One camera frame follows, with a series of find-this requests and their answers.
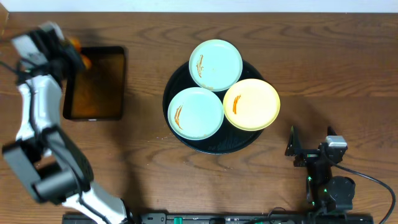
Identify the orange green sponge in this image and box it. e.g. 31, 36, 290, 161
68, 38, 92, 70

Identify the green plate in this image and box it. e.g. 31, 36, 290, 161
166, 87, 224, 141
188, 39, 243, 91

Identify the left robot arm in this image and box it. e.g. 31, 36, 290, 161
2, 22, 142, 223

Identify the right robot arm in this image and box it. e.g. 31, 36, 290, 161
285, 126, 356, 214

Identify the black rectangular water tray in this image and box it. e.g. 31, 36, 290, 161
63, 46, 127, 121

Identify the round black tray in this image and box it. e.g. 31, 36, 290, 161
162, 62, 263, 154

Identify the yellow plate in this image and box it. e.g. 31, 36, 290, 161
223, 78, 280, 131

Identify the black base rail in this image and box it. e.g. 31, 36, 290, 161
62, 212, 374, 224

